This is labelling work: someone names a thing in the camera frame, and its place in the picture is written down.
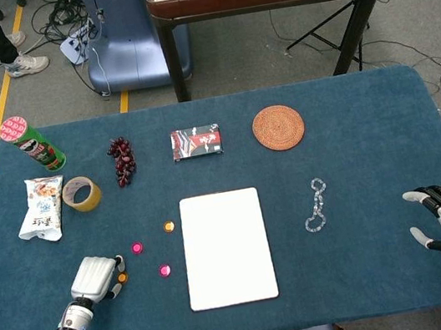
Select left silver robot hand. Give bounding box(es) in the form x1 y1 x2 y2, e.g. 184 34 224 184
64 250 132 307

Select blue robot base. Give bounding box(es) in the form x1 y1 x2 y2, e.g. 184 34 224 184
75 0 197 99

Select white magnetic board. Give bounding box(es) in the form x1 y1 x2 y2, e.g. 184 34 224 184
172 185 281 314

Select yellow packing tape roll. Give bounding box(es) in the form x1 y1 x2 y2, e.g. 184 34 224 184
58 173 106 216

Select white snack bag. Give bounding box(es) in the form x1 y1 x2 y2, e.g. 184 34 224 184
9 173 74 248

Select dark red grape bunch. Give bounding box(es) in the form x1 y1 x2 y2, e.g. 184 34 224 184
104 135 141 190

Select green Pringles can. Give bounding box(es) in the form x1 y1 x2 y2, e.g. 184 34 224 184
0 108 69 180

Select red black card box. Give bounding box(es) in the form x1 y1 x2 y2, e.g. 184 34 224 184
169 122 226 164

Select round woven rattan coaster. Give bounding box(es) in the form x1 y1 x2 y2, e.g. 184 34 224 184
249 101 310 156

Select black wheeled office chair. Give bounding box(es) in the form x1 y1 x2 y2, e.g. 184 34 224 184
0 0 31 22

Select thin black floor cable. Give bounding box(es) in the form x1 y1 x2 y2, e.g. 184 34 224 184
268 0 441 111

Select black floor cable bundle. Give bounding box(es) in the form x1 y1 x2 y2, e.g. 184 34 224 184
27 0 99 48

